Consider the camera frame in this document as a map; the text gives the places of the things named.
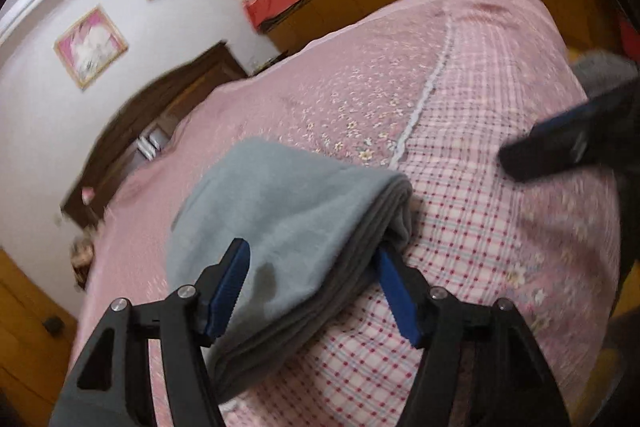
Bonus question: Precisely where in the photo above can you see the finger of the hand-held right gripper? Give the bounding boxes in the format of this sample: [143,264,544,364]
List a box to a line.
[500,101,603,182]

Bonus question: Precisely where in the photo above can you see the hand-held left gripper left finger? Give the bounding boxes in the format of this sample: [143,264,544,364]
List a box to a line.
[50,238,251,427]

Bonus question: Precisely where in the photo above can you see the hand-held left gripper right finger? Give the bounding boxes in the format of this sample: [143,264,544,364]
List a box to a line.
[377,247,572,427]

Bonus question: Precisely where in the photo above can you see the grey pants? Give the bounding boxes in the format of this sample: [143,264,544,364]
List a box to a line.
[165,138,415,400]

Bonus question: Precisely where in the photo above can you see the pink floral bedspread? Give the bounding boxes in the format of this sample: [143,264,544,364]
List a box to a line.
[67,0,626,427]

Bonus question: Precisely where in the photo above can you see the brown patterned cloth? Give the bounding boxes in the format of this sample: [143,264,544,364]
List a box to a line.
[70,237,96,290]

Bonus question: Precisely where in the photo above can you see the dark wooden headboard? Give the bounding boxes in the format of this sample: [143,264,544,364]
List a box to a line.
[60,42,248,228]

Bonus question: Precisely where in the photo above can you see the wooden wardrobe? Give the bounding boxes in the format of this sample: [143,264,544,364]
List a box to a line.
[0,247,78,413]

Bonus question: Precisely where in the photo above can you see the framed wall picture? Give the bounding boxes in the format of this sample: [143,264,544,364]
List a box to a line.
[53,5,129,91]

